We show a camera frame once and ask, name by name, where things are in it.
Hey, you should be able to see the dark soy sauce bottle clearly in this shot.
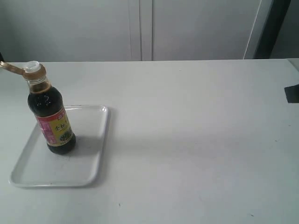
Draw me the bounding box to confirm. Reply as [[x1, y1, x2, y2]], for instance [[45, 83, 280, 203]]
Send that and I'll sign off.
[[0, 60, 77, 155]]

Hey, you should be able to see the white rectangular plastic tray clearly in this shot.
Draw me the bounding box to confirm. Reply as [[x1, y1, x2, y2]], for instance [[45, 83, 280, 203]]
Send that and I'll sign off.
[[9, 105, 110, 188]]

